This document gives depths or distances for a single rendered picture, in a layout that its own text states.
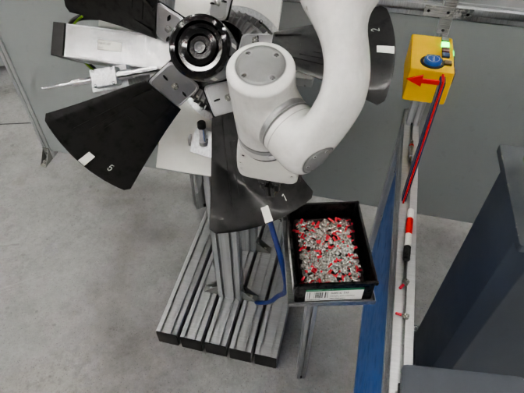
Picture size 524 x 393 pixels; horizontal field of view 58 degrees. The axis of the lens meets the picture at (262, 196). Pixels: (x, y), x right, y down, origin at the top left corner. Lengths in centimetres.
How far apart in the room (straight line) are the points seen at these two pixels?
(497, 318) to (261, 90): 93
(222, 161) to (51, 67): 144
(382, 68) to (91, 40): 65
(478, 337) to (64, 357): 140
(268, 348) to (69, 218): 112
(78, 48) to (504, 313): 117
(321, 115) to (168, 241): 166
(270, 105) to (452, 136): 142
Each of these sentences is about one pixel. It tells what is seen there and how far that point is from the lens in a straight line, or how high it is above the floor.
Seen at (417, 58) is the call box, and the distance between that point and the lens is 122.
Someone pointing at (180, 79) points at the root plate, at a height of 114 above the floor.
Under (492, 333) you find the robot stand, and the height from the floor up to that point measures 56.
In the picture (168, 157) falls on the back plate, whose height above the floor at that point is 86.
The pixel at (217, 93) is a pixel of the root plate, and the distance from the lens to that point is 95.
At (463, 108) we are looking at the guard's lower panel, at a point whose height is 64.
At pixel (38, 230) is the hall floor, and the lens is 236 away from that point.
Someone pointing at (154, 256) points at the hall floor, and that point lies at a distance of 211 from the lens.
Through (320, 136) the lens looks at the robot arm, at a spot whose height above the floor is 133.
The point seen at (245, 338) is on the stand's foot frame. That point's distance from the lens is 178.
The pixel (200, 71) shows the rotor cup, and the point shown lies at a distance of 92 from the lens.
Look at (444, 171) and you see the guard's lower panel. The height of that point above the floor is 33.
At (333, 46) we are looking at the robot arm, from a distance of 55.
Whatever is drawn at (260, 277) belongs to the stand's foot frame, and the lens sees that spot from 190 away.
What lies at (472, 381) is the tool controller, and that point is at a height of 124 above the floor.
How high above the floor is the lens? 169
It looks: 48 degrees down
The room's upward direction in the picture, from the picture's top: straight up
